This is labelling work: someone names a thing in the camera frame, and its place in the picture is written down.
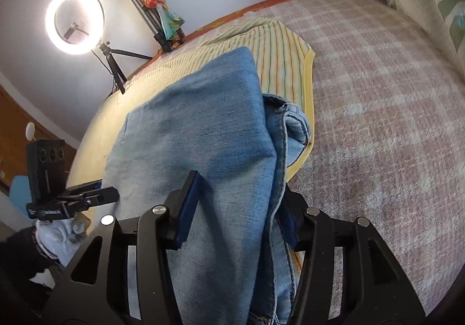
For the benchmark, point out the yellow striped bed sheet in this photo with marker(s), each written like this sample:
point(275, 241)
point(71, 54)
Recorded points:
point(275, 50)

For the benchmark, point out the blue denim pants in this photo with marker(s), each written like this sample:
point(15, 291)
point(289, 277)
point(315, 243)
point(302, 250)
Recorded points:
point(218, 123)

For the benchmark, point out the black tripod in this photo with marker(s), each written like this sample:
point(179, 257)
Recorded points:
point(111, 64)

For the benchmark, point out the white ring light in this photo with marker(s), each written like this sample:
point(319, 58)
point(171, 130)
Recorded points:
point(75, 27)

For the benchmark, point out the beige plaid blanket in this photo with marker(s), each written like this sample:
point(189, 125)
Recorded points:
point(389, 134)

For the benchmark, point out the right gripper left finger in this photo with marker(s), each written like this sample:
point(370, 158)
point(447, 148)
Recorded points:
point(120, 274)

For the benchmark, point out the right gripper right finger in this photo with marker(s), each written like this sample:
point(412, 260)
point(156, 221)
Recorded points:
point(330, 271)

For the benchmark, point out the left gloved hand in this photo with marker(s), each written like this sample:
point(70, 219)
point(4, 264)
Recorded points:
point(60, 239)

